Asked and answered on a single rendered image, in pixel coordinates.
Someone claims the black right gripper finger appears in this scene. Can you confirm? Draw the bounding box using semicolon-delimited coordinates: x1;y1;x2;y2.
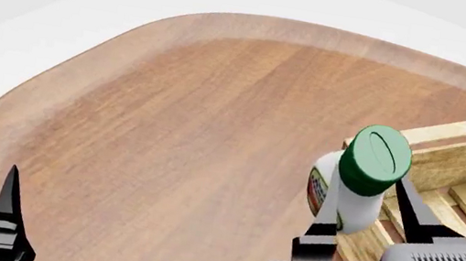
386;177;447;248
289;212;341;261

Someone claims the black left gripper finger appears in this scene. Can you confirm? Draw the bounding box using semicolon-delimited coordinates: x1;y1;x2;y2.
0;161;49;261

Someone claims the white green-capped salad dressing bottle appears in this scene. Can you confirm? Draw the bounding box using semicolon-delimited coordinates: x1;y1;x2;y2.
300;114;417;243

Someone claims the large brown wooden tray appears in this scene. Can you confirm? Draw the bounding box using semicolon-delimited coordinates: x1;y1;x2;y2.
0;0;466;261

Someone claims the light wooden slatted crate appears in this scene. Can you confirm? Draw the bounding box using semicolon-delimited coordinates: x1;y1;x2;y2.
325;83;466;261

